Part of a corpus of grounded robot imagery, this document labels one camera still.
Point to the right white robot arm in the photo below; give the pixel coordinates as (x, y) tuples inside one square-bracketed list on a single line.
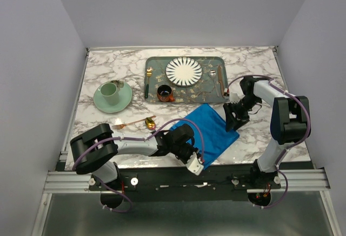
[(290, 122)]

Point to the green cup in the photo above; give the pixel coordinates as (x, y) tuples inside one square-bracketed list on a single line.
[(109, 92)]

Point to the blue cloth napkin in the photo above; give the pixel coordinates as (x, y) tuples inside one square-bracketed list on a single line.
[(209, 128)]

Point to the silver spoon on tray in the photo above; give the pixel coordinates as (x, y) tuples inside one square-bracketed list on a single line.
[(212, 75)]

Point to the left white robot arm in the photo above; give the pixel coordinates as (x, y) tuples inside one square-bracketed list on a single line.
[(92, 151)]

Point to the green saucer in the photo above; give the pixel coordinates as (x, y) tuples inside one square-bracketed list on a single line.
[(125, 97)]

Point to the copper fork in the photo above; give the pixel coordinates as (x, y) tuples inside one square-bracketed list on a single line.
[(123, 125)]

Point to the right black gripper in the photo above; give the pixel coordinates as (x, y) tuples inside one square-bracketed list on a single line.
[(230, 121)]

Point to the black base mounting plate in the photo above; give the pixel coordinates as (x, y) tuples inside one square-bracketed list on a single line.
[(219, 182)]

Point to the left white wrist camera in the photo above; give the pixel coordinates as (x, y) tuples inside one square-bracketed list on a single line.
[(194, 165)]

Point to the green floral serving tray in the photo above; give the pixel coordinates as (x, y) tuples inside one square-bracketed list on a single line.
[(202, 92)]

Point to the white blue striped plate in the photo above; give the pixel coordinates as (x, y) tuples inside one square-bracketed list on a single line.
[(183, 71)]

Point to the iridescent gold spoon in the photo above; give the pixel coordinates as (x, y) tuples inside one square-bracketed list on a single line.
[(149, 123)]

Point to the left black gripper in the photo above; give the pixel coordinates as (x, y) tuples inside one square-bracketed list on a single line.
[(192, 150)]

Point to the orange black mug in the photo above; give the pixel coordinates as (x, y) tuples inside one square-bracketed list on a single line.
[(165, 93)]

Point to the gold fork green handle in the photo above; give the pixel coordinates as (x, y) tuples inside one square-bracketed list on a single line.
[(149, 74)]

